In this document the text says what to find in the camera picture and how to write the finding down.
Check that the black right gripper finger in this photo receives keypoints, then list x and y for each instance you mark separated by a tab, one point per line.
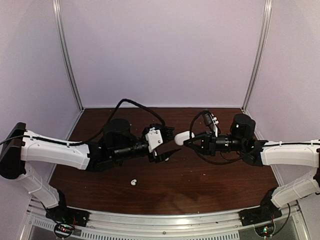
198	149
196	138

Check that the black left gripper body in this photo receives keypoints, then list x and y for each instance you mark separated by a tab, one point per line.
152	158

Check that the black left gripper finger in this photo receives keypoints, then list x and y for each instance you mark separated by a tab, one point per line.
161	158
167	133

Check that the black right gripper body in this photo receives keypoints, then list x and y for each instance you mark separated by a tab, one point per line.
211	148

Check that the white oval charging case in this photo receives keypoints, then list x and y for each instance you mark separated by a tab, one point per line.
183	136

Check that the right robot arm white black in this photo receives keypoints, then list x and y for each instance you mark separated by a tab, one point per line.
258	153

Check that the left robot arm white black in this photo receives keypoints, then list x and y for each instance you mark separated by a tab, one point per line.
116	145

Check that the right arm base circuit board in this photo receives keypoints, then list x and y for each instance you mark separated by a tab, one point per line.
265	231

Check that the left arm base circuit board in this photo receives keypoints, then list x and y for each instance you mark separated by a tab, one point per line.
63	230

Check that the white clip-on earbud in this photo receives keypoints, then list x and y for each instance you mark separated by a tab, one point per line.
133	182

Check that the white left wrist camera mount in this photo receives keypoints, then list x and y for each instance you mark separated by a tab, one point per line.
153	138

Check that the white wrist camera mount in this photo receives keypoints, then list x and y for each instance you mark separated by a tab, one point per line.
211	122
153	138

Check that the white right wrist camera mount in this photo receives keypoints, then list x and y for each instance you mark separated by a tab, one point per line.
211	122

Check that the aluminium front frame rail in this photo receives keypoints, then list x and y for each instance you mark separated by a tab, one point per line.
221	225

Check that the left aluminium corner post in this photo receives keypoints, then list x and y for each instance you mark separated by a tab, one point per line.
65	53

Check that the aluminium corner post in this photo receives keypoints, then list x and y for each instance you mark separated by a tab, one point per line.
263	36
65	53

